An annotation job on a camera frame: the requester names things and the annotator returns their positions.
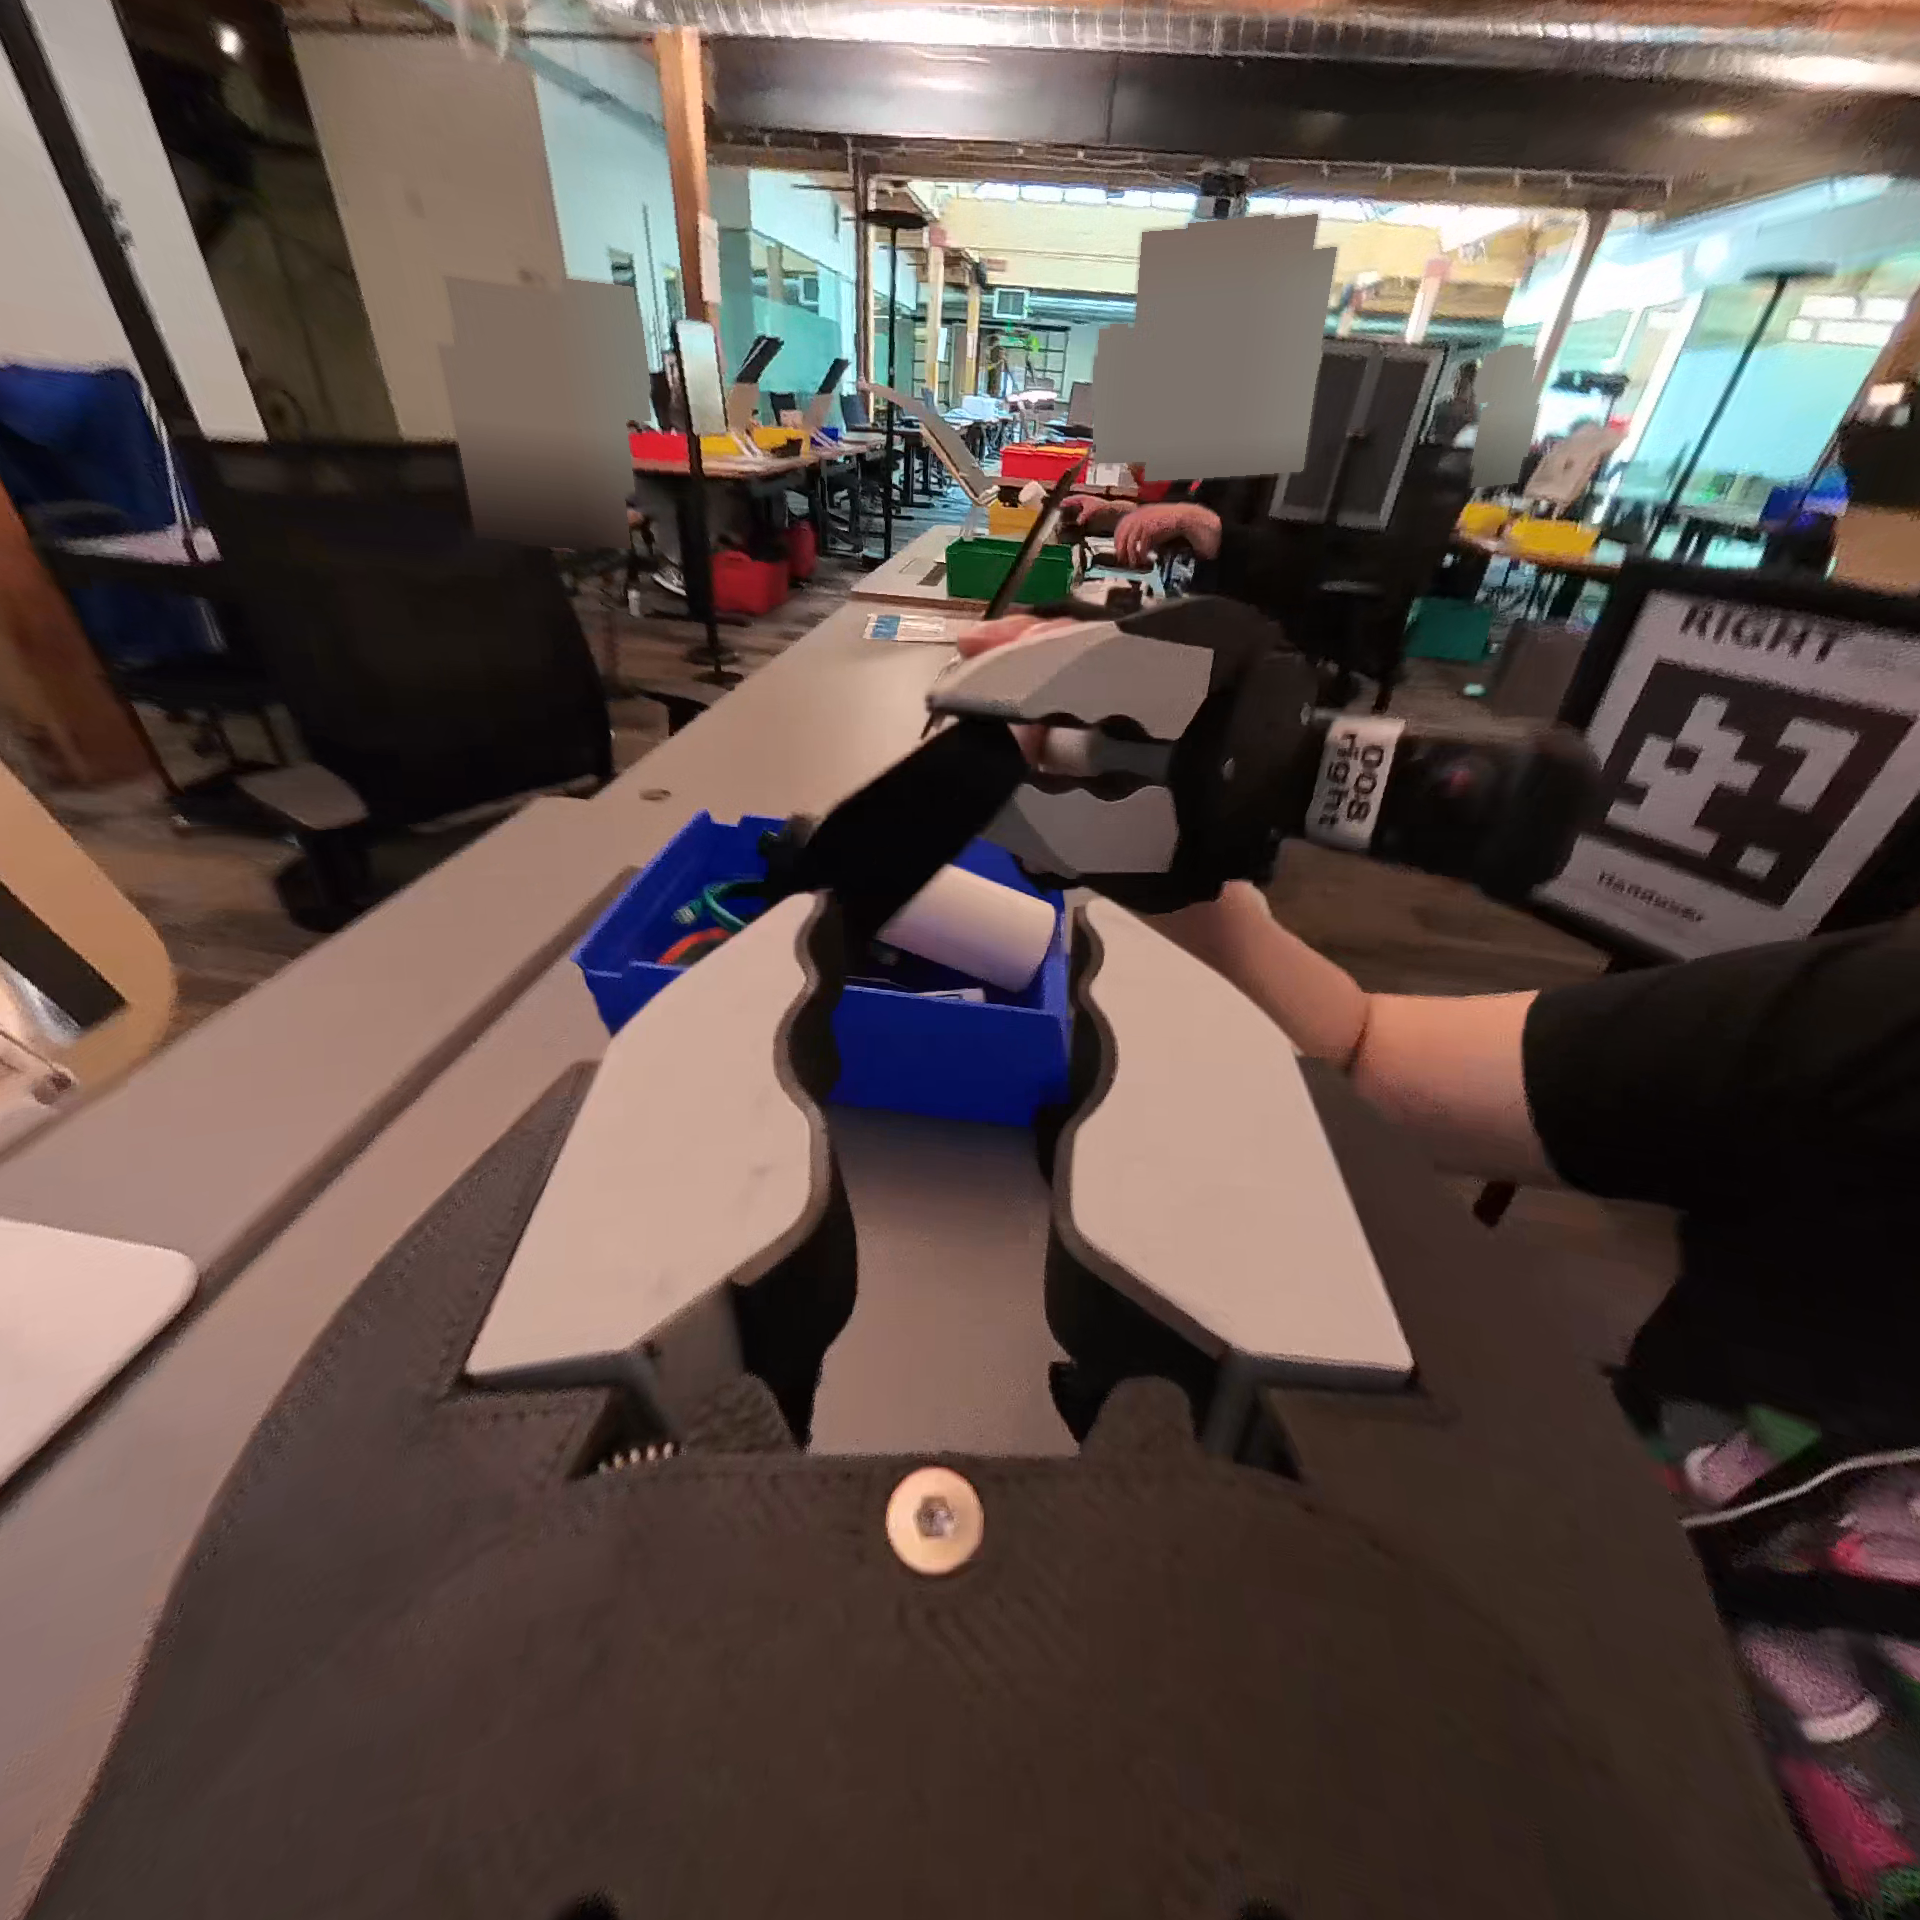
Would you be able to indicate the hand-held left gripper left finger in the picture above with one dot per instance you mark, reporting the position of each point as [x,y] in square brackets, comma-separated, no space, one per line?
[660,1172]

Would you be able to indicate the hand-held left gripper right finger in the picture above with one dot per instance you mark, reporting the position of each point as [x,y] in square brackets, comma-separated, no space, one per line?
[1227,1188]

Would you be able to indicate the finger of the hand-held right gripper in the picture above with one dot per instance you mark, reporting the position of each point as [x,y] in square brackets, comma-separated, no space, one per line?
[1102,836]
[1079,673]

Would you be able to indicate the blue plastic bin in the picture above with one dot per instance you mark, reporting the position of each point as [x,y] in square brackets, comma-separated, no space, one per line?
[930,1061]

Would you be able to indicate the person's right forearm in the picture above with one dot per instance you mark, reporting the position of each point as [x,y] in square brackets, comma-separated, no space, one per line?
[1440,1080]

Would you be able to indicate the person's right hand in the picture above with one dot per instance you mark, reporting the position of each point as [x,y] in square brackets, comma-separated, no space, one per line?
[1283,967]

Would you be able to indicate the green plastic bin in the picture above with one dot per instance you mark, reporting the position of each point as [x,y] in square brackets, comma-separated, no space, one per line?
[1002,572]

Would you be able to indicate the thin black rod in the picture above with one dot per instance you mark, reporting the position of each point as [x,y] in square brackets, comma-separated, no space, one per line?
[1034,539]

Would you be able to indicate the white paper roll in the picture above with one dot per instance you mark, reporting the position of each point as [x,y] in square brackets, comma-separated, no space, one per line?
[974,931]

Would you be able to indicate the blue white card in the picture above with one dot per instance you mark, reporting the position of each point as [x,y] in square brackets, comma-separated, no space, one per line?
[908,627]

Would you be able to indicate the red toolbox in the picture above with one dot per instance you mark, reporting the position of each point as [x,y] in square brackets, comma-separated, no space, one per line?
[757,584]

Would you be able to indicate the yellow plastic bins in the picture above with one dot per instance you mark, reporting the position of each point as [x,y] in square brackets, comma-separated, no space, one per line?
[1545,537]

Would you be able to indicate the framed marker sign on stand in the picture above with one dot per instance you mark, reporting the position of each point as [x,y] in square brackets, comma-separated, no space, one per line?
[1725,781]

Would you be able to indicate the instruction sign on stand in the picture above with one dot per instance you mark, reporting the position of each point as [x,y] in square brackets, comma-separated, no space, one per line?
[142,931]

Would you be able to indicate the white flat pad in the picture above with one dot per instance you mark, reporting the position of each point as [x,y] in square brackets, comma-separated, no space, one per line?
[76,1337]

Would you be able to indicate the blue fabric cover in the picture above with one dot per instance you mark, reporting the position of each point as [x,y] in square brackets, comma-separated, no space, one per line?
[90,496]

